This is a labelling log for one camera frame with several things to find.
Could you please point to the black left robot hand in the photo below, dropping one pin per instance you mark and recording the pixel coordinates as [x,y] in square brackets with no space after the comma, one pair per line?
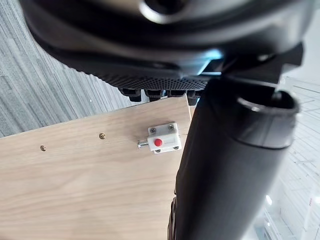
[155,45]

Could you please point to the light wood cabinet door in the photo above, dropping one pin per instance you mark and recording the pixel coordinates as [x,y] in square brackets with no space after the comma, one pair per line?
[85,175]

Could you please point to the white latch with red button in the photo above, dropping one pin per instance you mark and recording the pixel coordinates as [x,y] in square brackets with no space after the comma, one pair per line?
[162,140]

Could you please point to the brass screw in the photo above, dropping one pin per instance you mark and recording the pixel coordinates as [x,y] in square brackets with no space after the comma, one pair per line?
[43,148]
[102,136]

